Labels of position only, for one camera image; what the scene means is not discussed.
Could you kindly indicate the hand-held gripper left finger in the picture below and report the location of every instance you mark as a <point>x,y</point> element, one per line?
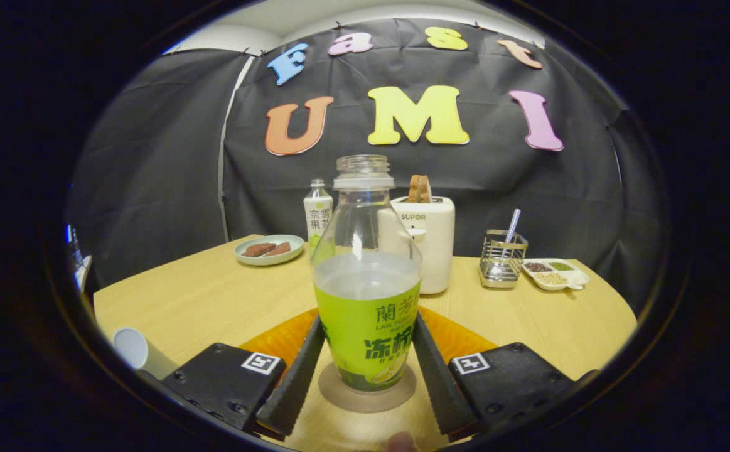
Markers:
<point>292,389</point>

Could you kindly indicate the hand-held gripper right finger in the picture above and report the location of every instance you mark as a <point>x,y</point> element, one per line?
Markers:
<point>443,389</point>

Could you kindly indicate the round brown coaster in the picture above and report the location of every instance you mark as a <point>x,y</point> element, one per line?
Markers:
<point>364,402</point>

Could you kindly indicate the clear juice bottle green label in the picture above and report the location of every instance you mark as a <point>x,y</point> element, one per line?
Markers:
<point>368,326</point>

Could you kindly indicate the white cup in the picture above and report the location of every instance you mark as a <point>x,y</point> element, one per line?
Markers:
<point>135,351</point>

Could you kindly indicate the wooden table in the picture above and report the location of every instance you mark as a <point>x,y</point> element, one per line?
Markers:
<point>528,320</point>

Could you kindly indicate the pale green plate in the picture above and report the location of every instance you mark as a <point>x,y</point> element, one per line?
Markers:
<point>268,260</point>

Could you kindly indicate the white toaster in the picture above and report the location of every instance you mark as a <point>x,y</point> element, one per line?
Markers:
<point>437,251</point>

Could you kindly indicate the brown food piece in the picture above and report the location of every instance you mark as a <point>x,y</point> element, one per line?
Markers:
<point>257,250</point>
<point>280,248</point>

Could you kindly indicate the white divided dish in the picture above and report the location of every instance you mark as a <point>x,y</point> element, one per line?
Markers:
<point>556,276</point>

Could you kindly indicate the striped straw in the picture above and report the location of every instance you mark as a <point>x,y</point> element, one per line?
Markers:
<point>513,223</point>

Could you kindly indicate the toast slice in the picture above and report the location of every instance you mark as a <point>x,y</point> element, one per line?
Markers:
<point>419,188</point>

